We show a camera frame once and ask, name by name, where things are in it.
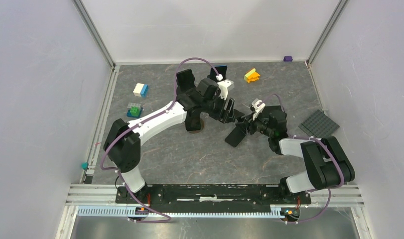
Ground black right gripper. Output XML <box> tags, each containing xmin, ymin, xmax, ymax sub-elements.
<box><xmin>235</xmin><ymin>110</ymin><xmax>274</xmax><ymax>137</ymax></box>

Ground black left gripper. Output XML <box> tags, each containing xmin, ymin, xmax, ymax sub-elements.
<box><xmin>202</xmin><ymin>92</ymin><xmax>235</xmax><ymax>124</ymax></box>

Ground black folding phone stand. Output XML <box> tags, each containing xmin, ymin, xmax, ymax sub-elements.
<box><xmin>225</xmin><ymin>124</ymin><xmax>247</xmax><ymax>147</ymax></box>

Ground blue edged black phone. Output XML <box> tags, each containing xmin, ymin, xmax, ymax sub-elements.
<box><xmin>208</xmin><ymin>65</ymin><xmax>228</xmax><ymax>81</ymax></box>

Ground teal edged black phone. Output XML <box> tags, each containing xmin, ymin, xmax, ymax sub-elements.
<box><xmin>176</xmin><ymin>69</ymin><xmax>195</xmax><ymax>92</ymax></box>

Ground grey stand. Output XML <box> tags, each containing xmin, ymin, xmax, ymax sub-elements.
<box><xmin>189</xmin><ymin>120</ymin><xmax>205</xmax><ymax>134</ymax></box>

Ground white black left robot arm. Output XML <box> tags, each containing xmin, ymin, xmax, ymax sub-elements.
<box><xmin>104</xmin><ymin>75</ymin><xmax>234</xmax><ymax>203</ymax></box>

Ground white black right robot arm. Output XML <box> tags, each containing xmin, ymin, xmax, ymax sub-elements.
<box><xmin>239</xmin><ymin>107</ymin><xmax>355</xmax><ymax>203</ymax></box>

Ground yellow orange toy block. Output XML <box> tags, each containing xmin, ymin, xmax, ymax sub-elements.
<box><xmin>244</xmin><ymin>68</ymin><xmax>260</xmax><ymax>83</ymax></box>

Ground grey lego baseplate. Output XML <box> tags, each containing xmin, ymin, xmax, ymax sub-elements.
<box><xmin>298</xmin><ymin>110</ymin><xmax>340</xmax><ymax>138</ymax></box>

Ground purple toy block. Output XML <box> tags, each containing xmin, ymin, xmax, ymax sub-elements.
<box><xmin>283</xmin><ymin>55</ymin><xmax>293</xmax><ymax>62</ymax></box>

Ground white blue toy block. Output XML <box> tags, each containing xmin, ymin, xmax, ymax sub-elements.
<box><xmin>133</xmin><ymin>83</ymin><xmax>148</xmax><ymax>98</ymax></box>

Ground green blue toy block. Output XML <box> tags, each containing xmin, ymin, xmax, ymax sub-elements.
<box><xmin>126</xmin><ymin>103</ymin><xmax>143</xmax><ymax>119</ymax></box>

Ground teal small clip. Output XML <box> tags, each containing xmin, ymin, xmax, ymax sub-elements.
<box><xmin>81</xmin><ymin>162</ymin><xmax>89</xmax><ymax>171</ymax></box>

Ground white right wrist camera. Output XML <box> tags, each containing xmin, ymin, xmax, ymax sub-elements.
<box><xmin>252</xmin><ymin>99</ymin><xmax>266</xmax><ymax>120</ymax></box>

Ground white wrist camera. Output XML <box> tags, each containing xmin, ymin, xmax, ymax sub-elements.
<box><xmin>217</xmin><ymin>78</ymin><xmax>234</xmax><ymax>100</ymax></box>
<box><xmin>252</xmin><ymin>99</ymin><xmax>266</xmax><ymax>120</ymax></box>

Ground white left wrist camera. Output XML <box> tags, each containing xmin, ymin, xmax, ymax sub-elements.
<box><xmin>217</xmin><ymin>78</ymin><xmax>234</xmax><ymax>100</ymax></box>

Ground aluminium frame rail left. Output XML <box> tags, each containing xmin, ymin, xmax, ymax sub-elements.
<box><xmin>80</xmin><ymin>65</ymin><xmax>121</xmax><ymax>184</ymax></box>

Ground aluminium frame rail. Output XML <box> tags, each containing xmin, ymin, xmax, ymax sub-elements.
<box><xmin>306</xmin><ymin>0</ymin><xmax>349</xmax><ymax>69</ymax></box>
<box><xmin>80</xmin><ymin>65</ymin><xmax>121</xmax><ymax>184</ymax></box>

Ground aluminium frame rail right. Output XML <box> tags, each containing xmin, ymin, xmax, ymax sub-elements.
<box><xmin>306</xmin><ymin>0</ymin><xmax>349</xmax><ymax>69</ymax></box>

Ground light blue toothed rail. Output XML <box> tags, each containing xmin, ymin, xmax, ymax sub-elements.
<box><xmin>77</xmin><ymin>205</ymin><xmax>290</xmax><ymax>219</ymax></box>

